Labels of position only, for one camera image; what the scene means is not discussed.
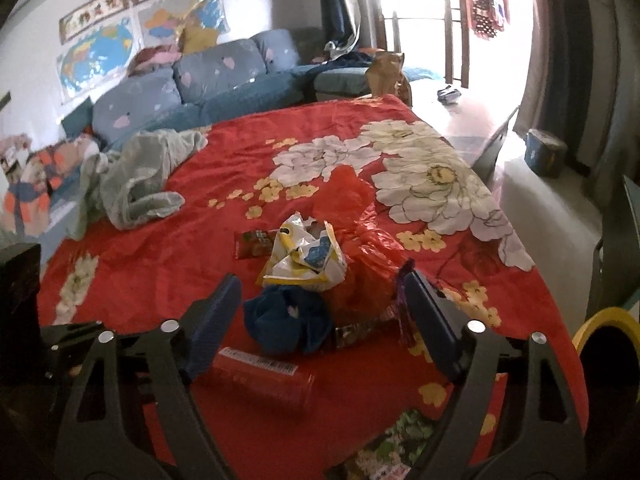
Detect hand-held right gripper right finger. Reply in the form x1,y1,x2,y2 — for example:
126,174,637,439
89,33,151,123
403,270,587,480

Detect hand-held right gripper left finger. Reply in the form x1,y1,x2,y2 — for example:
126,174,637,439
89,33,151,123
54,273,244,480

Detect red drink can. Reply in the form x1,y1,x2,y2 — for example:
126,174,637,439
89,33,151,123
212,346,317,413

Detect green floral snack wrapper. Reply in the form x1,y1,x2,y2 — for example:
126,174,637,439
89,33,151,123
327,408,437,480

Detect yellow rimmed black trash bin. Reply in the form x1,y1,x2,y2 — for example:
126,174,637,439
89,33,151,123
571,305,640,480

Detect purple wrapper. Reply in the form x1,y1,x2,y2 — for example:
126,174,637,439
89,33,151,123
395,258,418,347

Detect blue crumpled cloth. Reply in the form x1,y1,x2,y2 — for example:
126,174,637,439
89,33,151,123
243,285,333,355

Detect dark snack wrapper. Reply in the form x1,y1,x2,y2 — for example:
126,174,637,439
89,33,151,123
334,317,401,351

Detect small red snack packet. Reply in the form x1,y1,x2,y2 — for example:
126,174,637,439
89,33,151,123
234,229,279,261

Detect white yellow snack bag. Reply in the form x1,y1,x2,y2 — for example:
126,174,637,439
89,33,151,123
257,211,348,293

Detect orange patterned cloth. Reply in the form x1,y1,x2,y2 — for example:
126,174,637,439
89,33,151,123
0,132,102,241

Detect red plastic bag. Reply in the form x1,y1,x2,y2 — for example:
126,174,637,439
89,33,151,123
320,165,417,342

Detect grey green cloth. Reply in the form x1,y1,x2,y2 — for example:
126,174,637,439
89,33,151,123
67,129,211,241

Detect red floral blanket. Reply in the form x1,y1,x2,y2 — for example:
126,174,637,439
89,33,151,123
37,94,591,480

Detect teal pillow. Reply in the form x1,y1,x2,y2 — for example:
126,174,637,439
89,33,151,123
62,97,97,137

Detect dark coffee table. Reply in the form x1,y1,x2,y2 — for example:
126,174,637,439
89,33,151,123
414,80,521,183

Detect blue grey storage box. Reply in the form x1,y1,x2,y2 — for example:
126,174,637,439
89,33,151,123
525,129,569,179

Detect dark glass console table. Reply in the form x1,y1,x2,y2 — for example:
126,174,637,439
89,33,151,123
585,174,640,322

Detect blue floral sofa cushion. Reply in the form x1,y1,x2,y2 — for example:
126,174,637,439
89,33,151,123
92,67,183,139
172,37,266,104
250,28,302,77

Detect blue sofa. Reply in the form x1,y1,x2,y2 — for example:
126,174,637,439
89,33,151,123
60,27,442,153

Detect brown paper bag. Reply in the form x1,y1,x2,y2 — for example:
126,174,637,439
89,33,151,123
364,51,413,107

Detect world map poster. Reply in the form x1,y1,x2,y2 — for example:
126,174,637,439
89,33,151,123
55,15,142,106

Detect pink clothes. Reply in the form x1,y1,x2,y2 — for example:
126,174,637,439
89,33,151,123
127,45,183,77

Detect yellow cloth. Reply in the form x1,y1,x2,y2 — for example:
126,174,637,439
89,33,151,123
177,24,218,55

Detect dark curtain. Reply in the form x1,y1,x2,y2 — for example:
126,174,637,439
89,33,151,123
512,0,640,173

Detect colourful country map poster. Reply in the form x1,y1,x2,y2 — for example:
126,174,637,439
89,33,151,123
137,0,231,50

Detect teal curtain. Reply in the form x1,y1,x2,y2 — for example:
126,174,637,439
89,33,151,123
317,0,382,52

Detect brown window frame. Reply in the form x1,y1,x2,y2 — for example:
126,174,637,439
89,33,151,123
375,0,472,89

